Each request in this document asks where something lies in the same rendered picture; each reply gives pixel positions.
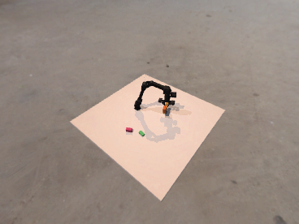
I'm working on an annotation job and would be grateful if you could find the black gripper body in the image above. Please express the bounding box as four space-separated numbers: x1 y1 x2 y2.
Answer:
158 97 175 105

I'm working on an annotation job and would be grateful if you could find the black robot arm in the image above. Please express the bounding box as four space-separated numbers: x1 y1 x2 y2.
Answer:
134 80 176 110

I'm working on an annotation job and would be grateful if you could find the orange bar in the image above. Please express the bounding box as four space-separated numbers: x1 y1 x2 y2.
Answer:
162 102 168 114

